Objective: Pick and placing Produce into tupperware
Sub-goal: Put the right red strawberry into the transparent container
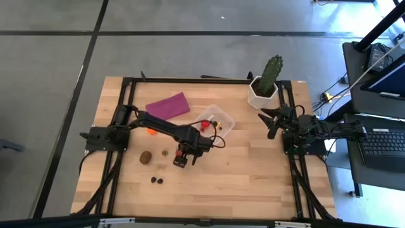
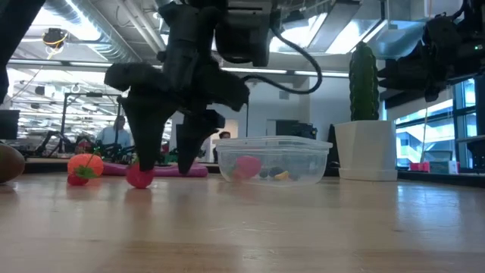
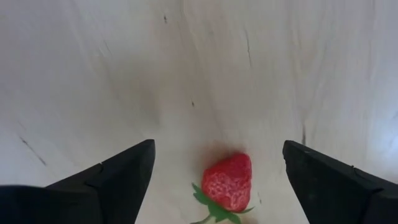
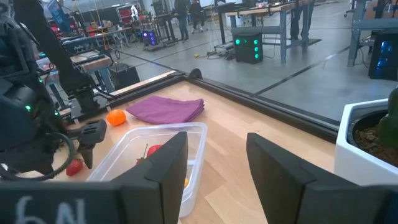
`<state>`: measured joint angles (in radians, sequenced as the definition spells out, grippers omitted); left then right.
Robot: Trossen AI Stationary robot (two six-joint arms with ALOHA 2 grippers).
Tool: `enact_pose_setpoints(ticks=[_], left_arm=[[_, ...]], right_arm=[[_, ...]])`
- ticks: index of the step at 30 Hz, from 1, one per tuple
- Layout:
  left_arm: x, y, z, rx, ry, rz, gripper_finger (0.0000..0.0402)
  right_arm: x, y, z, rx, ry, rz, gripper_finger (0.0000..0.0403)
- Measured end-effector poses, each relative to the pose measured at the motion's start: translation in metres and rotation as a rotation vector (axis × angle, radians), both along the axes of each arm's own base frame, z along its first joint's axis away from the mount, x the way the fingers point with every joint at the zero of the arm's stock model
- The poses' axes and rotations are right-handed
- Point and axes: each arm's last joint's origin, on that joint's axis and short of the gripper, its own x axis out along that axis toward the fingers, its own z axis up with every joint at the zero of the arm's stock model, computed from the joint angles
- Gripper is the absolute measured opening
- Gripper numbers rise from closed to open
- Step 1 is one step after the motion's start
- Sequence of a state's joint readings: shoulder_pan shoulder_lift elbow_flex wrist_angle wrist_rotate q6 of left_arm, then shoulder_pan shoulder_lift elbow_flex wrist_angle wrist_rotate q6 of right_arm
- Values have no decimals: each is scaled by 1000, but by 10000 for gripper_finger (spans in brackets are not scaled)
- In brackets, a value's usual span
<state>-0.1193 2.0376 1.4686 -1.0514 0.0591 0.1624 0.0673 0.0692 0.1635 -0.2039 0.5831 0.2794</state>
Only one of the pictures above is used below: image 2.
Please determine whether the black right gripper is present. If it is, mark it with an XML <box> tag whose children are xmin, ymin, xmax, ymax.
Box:
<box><xmin>377</xmin><ymin>45</ymin><xmax>462</xmax><ymax>103</ymax></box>

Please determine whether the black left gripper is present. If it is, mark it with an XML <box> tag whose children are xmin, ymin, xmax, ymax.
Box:
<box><xmin>104</xmin><ymin>7</ymin><xmax>251</xmax><ymax>175</ymax></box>

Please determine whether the small red toy strawberry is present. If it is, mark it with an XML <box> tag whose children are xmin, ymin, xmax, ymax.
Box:
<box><xmin>126</xmin><ymin>157</ymin><xmax>156</xmax><ymax>190</ymax></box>

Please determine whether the large red toy strawberry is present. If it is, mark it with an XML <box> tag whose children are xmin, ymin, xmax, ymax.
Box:
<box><xmin>231</xmin><ymin>155</ymin><xmax>263</xmax><ymax>181</ymax></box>

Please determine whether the orange toy fruit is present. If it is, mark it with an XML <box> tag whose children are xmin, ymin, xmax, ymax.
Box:
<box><xmin>67</xmin><ymin>151</ymin><xmax>98</xmax><ymax>187</ymax></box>
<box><xmin>67</xmin><ymin>152</ymin><xmax>105</xmax><ymax>179</ymax></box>

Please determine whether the brown toy kiwi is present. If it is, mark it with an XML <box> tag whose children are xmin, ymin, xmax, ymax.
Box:
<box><xmin>0</xmin><ymin>143</ymin><xmax>27</xmax><ymax>185</ymax></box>

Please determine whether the clear plastic tupperware container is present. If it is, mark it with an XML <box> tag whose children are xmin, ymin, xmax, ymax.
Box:
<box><xmin>211</xmin><ymin>135</ymin><xmax>333</xmax><ymax>187</ymax></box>

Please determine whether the tall green cactus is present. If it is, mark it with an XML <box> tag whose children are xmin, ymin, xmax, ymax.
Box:
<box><xmin>348</xmin><ymin>40</ymin><xmax>380</xmax><ymax>122</ymax></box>

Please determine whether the person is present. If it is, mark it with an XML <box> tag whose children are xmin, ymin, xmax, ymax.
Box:
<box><xmin>211</xmin><ymin>130</ymin><xmax>232</xmax><ymax>162</ymax></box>
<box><xmin>96</xmin><ymin>115</ymin><xmax>132</xmax><ymax>148</ymax></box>

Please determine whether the white plant pot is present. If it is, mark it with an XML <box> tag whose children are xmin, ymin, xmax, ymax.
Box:
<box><xmin>334</xmin><ymin>120</ymin><xmax>399</xmax><ymax>181</ymax></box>

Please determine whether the teal and white box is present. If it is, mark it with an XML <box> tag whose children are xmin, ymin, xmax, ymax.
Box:
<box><xmin>430</xmin><ymin>159</ymin><xmax>459</xmax><ymax>174</ymax></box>

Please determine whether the long ceiling light tube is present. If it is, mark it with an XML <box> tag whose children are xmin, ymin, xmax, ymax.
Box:
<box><xmin>7</xmin><ymin>58</ymin><xmax>349</xmax><ymax>79</ymax></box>

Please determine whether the black equipment case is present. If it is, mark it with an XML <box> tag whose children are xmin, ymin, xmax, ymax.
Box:
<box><xmin>275</xmin><ymin>119</ymin><xmax>318</xmax><ymax>140</ymax></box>

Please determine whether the round black ceiling device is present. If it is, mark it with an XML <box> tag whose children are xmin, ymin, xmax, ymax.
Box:
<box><xmin>41</xmin><ymin>27</ymin><xmax>70</xmax><ymax>49</ymax></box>

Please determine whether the black monitor screen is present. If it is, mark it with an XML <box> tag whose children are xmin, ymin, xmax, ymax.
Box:
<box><xmin>0</xmin><ymin>109</ymin><xmax>20</xmax><ymax>140</ymax></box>

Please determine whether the yellow hanging cable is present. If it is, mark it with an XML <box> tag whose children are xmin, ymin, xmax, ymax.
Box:
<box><xmin>419</xmin><ymin>0</ymin><xmax>433</xmax><ymax>164</ymax></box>

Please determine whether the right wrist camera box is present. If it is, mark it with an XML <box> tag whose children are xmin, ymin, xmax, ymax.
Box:
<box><xmin>421</xmin><ymin>13</ymin><xmax>456</xmax><ymax>50</ymax></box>

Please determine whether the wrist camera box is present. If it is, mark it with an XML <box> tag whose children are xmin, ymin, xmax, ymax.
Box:
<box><xmin>421</xmin><ymin>13</ymin><xmax>456</xmax><ymax>50</ymax></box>
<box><xmin>214</xmin><ymin>0</ymin><xmax>282</xmax><ymax>67</ymax></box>

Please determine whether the black vertical post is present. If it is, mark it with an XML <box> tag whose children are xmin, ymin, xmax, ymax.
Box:
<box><xmin>473</xmin><ymin>74</ymin><xmax>485</xmax><ymax>136</ymax></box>

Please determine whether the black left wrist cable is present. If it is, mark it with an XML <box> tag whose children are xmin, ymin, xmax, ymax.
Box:
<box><xmin>242</xmin><ymin>26</ymin><xmax>324</xmax><ymax>96</ymax></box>

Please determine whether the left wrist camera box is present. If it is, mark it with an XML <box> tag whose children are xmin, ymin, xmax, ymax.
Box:
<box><xmin>214</xmin><ymin>0</ymin><xmax>282</xmax><ymax>67</ymax></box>

